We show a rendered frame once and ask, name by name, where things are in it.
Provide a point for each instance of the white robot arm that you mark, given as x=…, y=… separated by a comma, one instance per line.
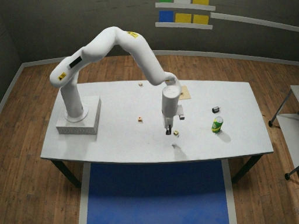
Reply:
x=65, y=75

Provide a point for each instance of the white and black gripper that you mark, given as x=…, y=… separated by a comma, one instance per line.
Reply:
x=168, y=123

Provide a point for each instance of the tan square mat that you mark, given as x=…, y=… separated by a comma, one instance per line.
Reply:
x=185, y=94

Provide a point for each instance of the green and yellow drink can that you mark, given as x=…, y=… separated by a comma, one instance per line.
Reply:
x=217, y=124

